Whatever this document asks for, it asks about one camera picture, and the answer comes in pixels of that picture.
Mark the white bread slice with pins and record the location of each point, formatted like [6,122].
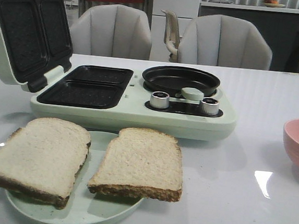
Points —
[140,162]
[43,159]

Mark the green sandwich maker lid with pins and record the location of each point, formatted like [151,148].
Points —
[34,39]

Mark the green breakfast maker base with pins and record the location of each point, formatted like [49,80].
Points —
[110,98]

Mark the left silver control knob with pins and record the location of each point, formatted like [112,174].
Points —
[159,100]

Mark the silver control knob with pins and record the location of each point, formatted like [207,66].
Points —
[159,100]
[209,106]

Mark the black round frying pan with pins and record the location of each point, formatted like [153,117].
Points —
[172,79]

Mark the right silver control knob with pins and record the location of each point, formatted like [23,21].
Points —
[209,106]

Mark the beige office chair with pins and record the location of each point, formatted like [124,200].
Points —
[172,35]

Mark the left grey upholstered chair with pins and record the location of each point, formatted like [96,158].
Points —
[112,30]

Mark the grey upholstered chair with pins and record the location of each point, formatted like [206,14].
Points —
[220,40]
[112,30]

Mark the right grey upholstered chair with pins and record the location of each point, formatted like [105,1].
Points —
[220,40]

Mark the white cabinet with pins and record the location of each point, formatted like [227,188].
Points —
[185,11]

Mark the light green round plate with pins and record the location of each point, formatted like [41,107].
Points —
[83,207]

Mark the fruit bowl on counter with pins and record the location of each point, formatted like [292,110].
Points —
[273,3]

